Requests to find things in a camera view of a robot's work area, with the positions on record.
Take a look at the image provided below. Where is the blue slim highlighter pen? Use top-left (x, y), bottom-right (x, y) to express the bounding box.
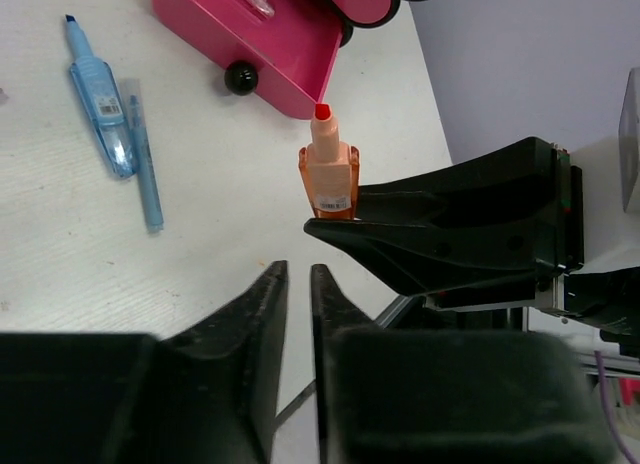
top-left (121, 78), bottom-right (164, 234)

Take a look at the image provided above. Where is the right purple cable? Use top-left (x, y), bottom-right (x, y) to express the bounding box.
top-left (593, 349), bottom-right (636, 464)

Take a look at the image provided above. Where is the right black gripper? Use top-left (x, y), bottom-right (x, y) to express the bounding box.
top-left (304, 137), bottom-right (639, 344)

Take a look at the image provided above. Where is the orange translucent correction pen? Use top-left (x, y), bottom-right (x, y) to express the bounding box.
top-left (298, 103), bottom-right (360, 220)

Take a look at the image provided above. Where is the black pink drawer organizer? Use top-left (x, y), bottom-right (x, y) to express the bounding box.
top-left (151, 0), bottom-right (427, 120)

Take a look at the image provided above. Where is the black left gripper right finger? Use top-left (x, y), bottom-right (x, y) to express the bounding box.
top-left (310, 264), bottom-right (615, 463)

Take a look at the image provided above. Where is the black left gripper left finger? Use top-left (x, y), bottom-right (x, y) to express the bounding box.
top-left (1, 261), bottom-right (289, 463)

